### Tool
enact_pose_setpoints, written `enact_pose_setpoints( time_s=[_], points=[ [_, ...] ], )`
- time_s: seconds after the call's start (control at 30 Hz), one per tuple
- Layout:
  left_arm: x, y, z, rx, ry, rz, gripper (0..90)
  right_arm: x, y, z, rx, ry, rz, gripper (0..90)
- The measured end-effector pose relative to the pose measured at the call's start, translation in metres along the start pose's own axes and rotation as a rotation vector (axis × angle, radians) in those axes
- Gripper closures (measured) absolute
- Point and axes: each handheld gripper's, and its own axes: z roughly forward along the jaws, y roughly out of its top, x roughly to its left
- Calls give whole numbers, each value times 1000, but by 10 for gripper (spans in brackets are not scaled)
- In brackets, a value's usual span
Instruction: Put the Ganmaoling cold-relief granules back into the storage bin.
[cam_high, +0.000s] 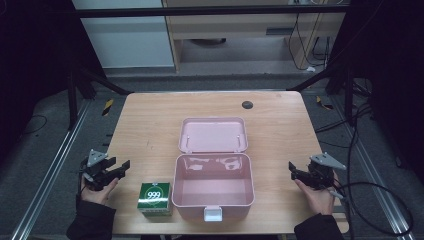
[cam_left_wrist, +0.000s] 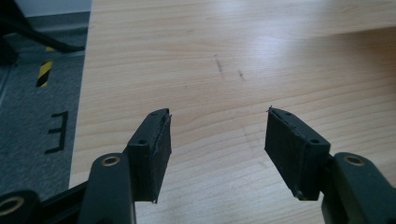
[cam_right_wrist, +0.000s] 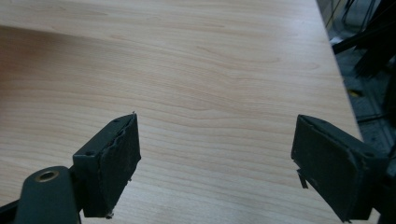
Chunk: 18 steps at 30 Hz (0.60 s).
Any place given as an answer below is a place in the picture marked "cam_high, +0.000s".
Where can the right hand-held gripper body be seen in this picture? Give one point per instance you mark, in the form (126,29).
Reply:
(322,173)

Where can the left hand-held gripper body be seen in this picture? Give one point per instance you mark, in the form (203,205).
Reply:
(95,173)

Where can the green and white medicine box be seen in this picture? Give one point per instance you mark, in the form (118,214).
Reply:
(155,199)

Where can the pink plastic storage box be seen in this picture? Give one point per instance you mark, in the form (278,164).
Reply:
(213,176)

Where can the person's left hand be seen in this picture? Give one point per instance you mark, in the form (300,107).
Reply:
(98,195)

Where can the person's right hand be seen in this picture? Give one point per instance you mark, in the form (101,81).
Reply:
(318,199)

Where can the yellow and black tape strip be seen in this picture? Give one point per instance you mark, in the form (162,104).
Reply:
(107,107)
(324,104)

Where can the dark round table grommet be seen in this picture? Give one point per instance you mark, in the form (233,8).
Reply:
(247,105)

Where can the white plug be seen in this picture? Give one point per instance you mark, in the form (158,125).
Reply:
(310,69)

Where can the dark curtain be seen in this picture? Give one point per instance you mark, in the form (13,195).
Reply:
(33,66)
(393,83)

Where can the white cabinet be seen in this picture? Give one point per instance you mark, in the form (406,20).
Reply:
(126,36)

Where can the light wooden desk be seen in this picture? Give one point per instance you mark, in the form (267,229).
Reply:
(233,25)

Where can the aluminium floor rail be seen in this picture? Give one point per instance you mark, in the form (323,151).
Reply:
(373,170)
(50,170)

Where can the black upright frame post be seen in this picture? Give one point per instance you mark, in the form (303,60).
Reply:
(72,100)
(349,96)

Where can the black diagonal frame strut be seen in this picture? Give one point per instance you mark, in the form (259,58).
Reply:
(316,78)
(103,80)

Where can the black horizontal frame bar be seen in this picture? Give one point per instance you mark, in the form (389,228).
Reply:
(200,11)

